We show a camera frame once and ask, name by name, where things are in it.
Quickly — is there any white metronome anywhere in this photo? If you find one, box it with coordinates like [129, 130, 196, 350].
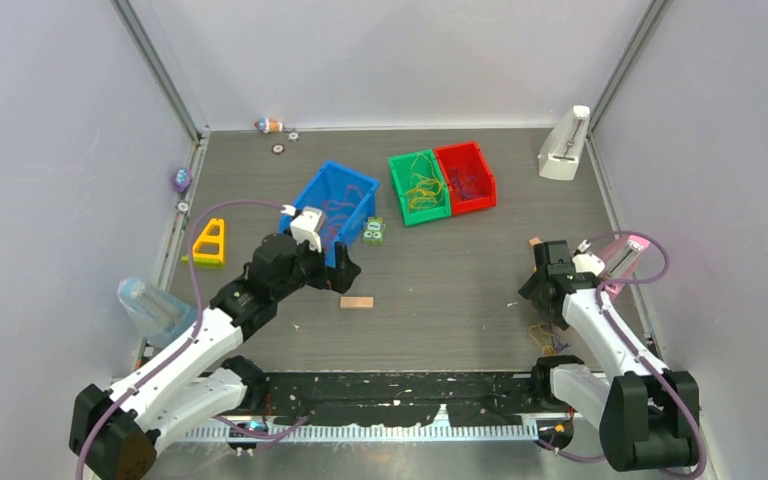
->
[538, 105, 591, 181]

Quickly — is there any purple string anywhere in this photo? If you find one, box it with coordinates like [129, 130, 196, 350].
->
[450, 155, 488, 203]

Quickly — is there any wooden block centre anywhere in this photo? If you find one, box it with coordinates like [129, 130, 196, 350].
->
[339, 296, 374, 310]

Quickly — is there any pink metronome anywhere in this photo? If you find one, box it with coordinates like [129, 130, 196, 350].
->
[599, 234, 651, 280]

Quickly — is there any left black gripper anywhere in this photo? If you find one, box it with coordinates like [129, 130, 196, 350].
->
[273, 234, 358, 301]

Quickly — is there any yellow orange string bundle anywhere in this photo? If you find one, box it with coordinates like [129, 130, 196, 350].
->
[402, 152, 448, 213]

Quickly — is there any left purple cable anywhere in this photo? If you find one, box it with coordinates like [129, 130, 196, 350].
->
[74, 199, 312, 480]

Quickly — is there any green owl tile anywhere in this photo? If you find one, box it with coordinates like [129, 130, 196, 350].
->
[362, 217, 386, 245]

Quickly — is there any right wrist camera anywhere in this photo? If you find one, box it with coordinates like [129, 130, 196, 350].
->
[572, 239, 606, 277]

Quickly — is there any clear plastic bottle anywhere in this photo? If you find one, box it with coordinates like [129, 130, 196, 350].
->
[117, 277, 198, 348]

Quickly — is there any purple round toy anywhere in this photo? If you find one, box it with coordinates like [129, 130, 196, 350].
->
[172, 167, 193, 194]

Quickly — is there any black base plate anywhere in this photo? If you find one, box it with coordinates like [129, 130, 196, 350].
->
[221, 371, 575, 427]

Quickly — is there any red plastic bin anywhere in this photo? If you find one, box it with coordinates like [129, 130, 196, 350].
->
[433, 141, 497, 216]

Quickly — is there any small figurine toy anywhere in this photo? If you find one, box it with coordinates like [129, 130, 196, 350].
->
[253, 117, 284, 134]

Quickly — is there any blue plastic bin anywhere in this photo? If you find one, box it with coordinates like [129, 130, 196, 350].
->
[294, 160, 380, 267]

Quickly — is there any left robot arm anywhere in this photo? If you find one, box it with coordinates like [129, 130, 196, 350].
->
[68, 233, 361, 479]

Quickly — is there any green plastic bin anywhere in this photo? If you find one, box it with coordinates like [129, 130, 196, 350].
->
[388, 149, 452, 227]

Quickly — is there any yellow triangle toy left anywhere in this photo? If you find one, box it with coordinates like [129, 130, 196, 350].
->
[181, 218, 227, 269]

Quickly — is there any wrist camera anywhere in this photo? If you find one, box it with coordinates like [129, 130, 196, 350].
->
[281, 204, 326, 253]
[572, 239, 606, 277]

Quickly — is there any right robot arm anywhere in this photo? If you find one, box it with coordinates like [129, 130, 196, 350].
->
[518, 230, 708, 479]

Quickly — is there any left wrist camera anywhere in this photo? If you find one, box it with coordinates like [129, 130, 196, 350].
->
[281, 204, 326, 253]

